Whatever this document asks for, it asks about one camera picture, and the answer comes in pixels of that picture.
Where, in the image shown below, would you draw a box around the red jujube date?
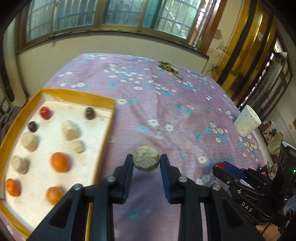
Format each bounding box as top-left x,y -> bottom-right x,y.
213,162 -> 226,170

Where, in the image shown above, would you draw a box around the large orange mandarin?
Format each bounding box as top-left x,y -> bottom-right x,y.
51,152 -> 69,173

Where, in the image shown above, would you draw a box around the small orange mandarin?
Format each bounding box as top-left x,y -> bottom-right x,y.
4,178 -> 20,197

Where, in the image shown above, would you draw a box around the small beige corn chunk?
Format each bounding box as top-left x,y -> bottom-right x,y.
71,139 -> 85,153

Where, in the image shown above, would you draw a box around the large beige corn piece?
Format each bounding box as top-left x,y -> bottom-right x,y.
133,146 -> 160,172

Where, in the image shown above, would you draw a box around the dark purple plum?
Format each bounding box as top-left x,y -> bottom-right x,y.
28,121 -> 38,133

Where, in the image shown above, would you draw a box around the dark round fruit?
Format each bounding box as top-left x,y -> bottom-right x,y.
85,107 -> 96,120

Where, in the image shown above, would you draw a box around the red tomato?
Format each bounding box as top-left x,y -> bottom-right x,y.
40,106 -> 52,120

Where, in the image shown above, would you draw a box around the person's hand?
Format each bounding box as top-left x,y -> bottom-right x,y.
255,223 -> 281,241

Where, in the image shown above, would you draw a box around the white dotted paper cup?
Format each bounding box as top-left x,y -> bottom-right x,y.
234,105 -> 261,137

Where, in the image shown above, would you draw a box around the purple floral tablecloth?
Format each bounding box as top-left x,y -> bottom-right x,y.
1,53 -> 265,240

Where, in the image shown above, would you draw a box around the yellow-rimmed white tray box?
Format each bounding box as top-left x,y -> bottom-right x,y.
1,88 -> 115,239

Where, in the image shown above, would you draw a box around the grey jacket on chair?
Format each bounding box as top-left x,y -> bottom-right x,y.
0,106 -> 23,143

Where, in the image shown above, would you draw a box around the green dried leaves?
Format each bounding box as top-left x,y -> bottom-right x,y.
159,61 -> 183,80

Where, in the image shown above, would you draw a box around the window with metal bars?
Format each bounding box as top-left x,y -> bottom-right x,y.
16,0 -> 220,52

